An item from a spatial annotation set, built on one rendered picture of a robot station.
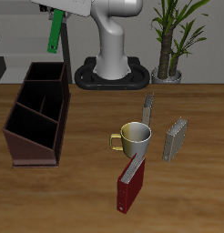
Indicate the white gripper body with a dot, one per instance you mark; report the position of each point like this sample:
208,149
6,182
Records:
66,5

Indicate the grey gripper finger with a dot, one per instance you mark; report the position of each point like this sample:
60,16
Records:
51,13
65,15

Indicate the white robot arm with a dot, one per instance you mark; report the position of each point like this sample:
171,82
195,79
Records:
112,45

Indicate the thin grey book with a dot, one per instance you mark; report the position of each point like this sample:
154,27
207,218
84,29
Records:
147,113

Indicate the dark brown desk caddy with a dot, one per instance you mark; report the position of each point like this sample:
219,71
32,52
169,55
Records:
28,145

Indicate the thick grey book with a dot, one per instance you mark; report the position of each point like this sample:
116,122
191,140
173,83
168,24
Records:
174,142

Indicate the red book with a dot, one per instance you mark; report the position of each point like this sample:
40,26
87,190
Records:
130,191

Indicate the pot plant in white pot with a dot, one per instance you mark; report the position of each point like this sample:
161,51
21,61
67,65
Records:
166,45

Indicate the yellow and white mug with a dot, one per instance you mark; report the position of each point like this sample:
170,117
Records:
135,141

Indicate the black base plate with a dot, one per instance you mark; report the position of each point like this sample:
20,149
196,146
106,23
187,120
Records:
83,80

